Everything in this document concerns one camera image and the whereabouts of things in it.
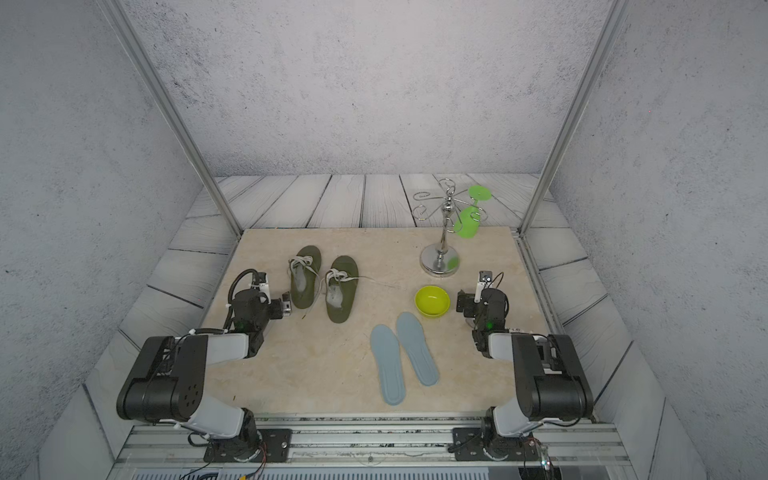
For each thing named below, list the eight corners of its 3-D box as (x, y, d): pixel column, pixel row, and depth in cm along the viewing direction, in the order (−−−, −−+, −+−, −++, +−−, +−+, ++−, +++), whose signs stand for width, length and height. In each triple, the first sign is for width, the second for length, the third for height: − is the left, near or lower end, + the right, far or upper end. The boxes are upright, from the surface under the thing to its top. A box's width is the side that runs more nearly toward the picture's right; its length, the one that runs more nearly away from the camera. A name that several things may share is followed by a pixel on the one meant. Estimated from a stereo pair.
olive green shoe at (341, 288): (324, 322, 97) (319, 310, 91) (334, 259, 114) (331, 245, 108) (355, 322, 97) (352, 309, 91) (361, 259, 114) (359, 245, 108)
